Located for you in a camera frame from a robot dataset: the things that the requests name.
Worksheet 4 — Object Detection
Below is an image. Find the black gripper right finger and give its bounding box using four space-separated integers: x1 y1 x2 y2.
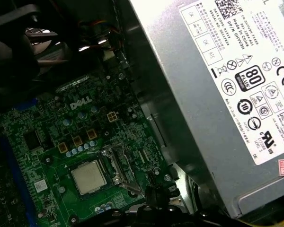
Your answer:
154 184 211 227

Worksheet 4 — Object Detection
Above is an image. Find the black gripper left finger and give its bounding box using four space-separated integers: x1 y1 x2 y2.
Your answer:
79 184 155 227

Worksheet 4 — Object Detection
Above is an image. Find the metal socket cover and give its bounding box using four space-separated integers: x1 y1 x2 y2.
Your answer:
101 144 144 193

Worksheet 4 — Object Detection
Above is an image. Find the silver CPU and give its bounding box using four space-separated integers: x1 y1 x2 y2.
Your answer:
71 159 107 196

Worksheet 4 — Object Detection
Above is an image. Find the CPU socket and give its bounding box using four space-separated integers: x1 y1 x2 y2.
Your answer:
65 151 114 199

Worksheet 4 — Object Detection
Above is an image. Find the black PC case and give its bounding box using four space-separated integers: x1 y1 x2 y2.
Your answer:
0 0 242 227

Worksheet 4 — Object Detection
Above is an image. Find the green motherboard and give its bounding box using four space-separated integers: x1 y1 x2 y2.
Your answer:
0 73 180 227

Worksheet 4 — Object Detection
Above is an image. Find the yellow four-pin power socket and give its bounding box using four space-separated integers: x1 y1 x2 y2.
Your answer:
106 112 118 123

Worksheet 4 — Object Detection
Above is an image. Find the grey power supply unit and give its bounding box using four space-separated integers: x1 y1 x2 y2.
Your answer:
129 0 284 219

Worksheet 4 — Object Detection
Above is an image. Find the black chipset chip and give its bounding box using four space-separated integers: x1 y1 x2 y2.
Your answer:
23 130 43 150

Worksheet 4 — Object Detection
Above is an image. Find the blue expansion slot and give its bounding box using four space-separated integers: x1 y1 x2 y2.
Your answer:
0 134 36 227

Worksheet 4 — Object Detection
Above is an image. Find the blue board connector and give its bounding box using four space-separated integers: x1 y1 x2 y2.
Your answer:
13 97 37 113

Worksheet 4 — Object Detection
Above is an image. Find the black case fan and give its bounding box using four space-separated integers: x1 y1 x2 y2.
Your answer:
0 0 74 112

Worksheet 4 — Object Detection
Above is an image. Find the yellow wire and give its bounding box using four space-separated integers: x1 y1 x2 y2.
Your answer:
238 211 284 227

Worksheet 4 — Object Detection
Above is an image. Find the multicoloured fan wire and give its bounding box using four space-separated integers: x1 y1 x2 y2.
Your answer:
77 18 118 52

